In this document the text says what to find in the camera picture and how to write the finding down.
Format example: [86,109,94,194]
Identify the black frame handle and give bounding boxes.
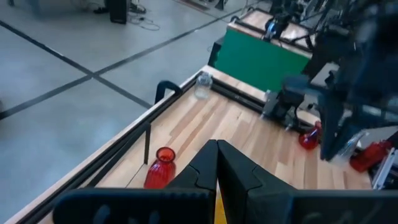
[154,80,183,105]

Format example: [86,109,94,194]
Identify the wooden shelf black frame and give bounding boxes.
[93,122,218,190]

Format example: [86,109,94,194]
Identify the short clear ribbed jar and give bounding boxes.
[194,72,214,100]

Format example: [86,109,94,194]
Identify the black aluminium table frame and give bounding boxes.
[12,70,398,224]

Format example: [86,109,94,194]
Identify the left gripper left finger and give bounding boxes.
[52,139,218,224]

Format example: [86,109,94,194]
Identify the black speaker box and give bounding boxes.
[105,0,129,25]

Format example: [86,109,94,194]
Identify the red ribbed glass vase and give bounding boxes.
[143,146,177,190]

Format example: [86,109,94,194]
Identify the green board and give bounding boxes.
[213,28,312,93]

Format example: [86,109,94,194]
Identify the red bulbous glass vase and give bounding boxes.
[297,120,324,151]

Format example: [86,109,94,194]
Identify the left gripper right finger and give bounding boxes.
[216,139,398,224]

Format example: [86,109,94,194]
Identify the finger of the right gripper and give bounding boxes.
[319,124,345,162]

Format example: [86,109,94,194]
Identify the red wide-rim glass vase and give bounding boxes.
[349,139,395,174]

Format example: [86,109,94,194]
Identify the loose black floor cables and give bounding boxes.
[127,11,161,32]

